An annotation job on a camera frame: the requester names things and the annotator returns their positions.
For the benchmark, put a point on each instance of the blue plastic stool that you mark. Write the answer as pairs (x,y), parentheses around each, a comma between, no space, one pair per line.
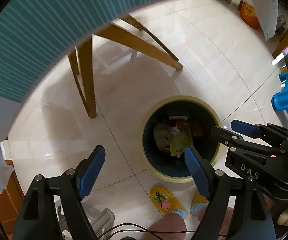
(279,100)

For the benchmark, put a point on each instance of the yellow slipper left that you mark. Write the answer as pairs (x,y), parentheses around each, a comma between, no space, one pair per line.
(166,202)

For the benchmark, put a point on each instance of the red bucket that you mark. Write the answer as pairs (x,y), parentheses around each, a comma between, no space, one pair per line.
(248,15)

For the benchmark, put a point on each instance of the yellow slipper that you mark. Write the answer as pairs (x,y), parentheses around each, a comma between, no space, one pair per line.
(166,202)
(198,205)

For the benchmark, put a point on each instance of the yellow slipper right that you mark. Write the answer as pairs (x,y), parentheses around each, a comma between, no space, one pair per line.
(198,205)

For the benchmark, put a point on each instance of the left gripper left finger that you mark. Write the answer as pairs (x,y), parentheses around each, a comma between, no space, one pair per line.
(88,171)

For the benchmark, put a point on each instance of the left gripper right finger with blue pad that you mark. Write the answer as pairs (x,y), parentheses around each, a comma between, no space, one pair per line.
(201,171)

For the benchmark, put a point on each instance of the teal white tablecloth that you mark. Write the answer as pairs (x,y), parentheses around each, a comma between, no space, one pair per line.
(34,34)

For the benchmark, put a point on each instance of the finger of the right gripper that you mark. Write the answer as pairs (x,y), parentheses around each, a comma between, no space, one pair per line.
(247,129)

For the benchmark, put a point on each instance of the yellow-green printed plastic bag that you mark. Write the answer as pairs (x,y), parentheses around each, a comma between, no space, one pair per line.
(180,142)

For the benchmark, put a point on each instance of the wooden table leg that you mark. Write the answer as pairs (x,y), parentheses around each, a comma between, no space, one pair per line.
(81,60)

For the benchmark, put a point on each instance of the round trash bin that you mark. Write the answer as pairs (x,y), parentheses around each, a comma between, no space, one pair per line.
(169,127)

